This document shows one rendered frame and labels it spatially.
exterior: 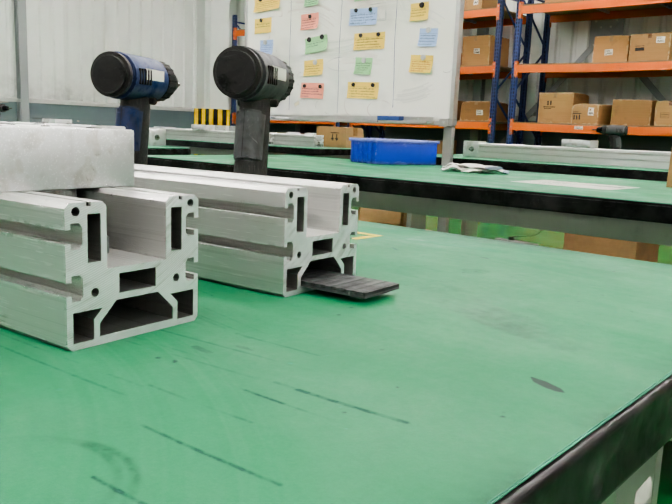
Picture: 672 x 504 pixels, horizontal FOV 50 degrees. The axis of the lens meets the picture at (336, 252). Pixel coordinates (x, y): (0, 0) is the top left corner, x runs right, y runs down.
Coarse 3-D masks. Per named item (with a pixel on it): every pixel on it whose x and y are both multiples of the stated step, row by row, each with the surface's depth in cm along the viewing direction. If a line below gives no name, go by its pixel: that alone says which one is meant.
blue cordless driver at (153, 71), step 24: (96, 72) 92; (120, 72) 92; (144, 72) 95; (168, 72) 102; (120, 96) 94; (144, 96) 98; (168, 96) 104; (120, 120) 96; (144, 120) 98; (144, 144) 99
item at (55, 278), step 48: (96, 192) 50; (144, 192) 48; (0, 240) 44; (48, 240) 42; (96, 240) 42; (144, 240) 47; (192, 240) 48; (0, 288) 45; (48, 288) 44; (96, 288) 42; (144, 288) 45; (192, 288) 49; (48, 336) 42; (96, 336) 43
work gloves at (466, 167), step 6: (444, 168) 258; (450, 168) 256; (456, 168) 255; (462, 168) 256; (468, 168) 254; (474, 168) 253; (480, 168) 253; (486, 168) 248; (492, 168) 249; (498, 168) 250
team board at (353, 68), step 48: (288, 0) 412; (336, 0) 389; (384, 0) 369; (432, 0) 351; (288, 48) 416; (336, 48) 393; (384, 48) 372; (432, 48) 353; (288, 96) 420; (336, 96) 396; (384, 96) 375; (432, 96) 356
